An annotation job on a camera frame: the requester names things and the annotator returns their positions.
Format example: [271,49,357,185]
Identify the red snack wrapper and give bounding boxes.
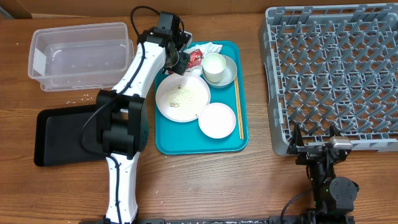
[187,49,203,69]

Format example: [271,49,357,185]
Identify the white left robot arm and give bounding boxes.
[88,12,192,223]

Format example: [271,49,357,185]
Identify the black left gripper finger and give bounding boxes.
[169,52,190,75]
[180,31,193,50]

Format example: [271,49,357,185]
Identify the grey bowl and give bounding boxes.
[202,55,238,88]

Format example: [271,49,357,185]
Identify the grey dishwasher rack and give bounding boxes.
[259,3,397,156]

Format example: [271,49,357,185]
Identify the clear plastic waste bin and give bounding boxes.
[28,22,134,91]

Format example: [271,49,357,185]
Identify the large white dirty plate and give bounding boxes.
[155,72,211,123]

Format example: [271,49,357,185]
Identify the wooden chopstick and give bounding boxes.
[233,75,243,141]
[235,75,245,141]

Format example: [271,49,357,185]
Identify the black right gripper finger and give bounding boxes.
[329,125,341,138]
[290,123,304,146]

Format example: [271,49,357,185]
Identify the black tray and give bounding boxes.
[34,105,104,167]

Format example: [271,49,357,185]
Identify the teal serving tray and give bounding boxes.
[154,40,249,155]

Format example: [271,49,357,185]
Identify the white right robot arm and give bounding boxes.
[279,123,359,224]

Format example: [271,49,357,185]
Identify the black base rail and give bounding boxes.
[79,216,356,224]

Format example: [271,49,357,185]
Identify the small pink bowl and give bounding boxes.
[198,103,236,139]

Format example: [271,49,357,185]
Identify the white napkin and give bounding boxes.
[184,42,223,57]

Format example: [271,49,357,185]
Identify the cream cup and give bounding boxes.
[202,53,226,82]

